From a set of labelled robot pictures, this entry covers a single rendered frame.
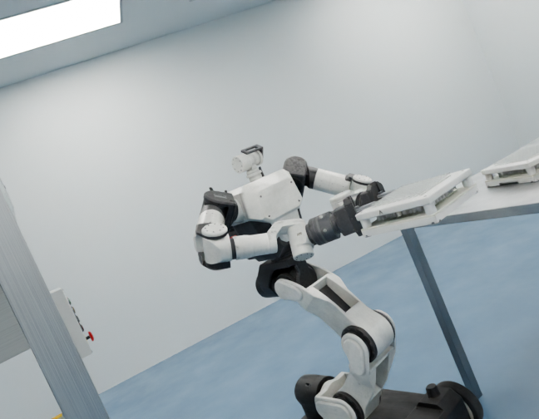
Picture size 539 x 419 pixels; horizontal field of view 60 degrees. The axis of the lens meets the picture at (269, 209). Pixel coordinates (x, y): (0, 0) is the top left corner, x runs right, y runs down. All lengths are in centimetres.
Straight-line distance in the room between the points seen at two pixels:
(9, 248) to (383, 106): 501
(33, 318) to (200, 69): 428
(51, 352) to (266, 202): 103
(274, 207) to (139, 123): 320
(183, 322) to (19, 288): 394
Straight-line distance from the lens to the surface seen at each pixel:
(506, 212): 167
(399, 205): 127
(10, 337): 115
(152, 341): 477
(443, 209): 127
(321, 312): 178
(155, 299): 470
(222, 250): 139
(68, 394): 89
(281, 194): 175
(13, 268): 87
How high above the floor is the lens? 124
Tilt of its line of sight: 4 degrees down
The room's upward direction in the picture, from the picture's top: 24 degrees counter-clockwise
